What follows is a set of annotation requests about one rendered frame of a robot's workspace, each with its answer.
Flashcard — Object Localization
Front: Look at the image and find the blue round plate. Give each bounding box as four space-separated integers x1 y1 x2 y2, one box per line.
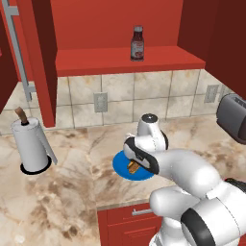
111 150 159 182

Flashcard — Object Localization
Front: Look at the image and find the hot dog bun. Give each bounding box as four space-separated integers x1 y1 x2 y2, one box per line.
127 160 141 175

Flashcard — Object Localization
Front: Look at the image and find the red cupboard shelf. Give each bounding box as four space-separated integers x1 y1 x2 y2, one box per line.
55 45 207 78

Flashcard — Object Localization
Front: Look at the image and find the red drawer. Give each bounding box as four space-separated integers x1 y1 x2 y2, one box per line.
106 202 165 228
107 223 162 246

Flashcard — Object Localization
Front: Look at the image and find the red ketchup bottle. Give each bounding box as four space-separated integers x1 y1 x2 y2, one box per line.
130 25 145 62

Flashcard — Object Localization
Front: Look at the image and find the red lower drawer front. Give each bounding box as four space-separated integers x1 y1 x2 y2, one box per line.
107 223 162 246

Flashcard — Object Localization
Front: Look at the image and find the white paper towel roll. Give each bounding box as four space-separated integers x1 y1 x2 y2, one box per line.
11 116 59 173

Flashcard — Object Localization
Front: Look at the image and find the dark grey toaster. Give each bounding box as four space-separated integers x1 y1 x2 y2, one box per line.
215 92 246 145

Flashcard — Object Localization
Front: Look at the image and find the black paper towel holder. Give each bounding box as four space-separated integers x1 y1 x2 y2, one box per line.
14 107 53 177

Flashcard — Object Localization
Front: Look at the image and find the red open cupboard door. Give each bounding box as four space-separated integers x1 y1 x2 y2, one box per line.
15 0 59 129

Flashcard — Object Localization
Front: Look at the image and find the dark red cupboard door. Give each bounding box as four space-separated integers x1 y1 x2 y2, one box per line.
0 0 19 113

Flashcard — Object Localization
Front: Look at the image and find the grey wall outlet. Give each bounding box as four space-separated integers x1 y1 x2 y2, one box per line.
93 91 109 113
204 84 220 104

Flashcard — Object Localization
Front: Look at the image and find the grey drawer handle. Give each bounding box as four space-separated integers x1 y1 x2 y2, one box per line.
131 208 155 217

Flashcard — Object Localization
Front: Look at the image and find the dark red wall cupboard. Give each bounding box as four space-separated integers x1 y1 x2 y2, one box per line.
177 0 246 101

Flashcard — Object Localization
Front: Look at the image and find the grey cupboard door handle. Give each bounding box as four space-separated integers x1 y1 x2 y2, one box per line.
1 0 37 103

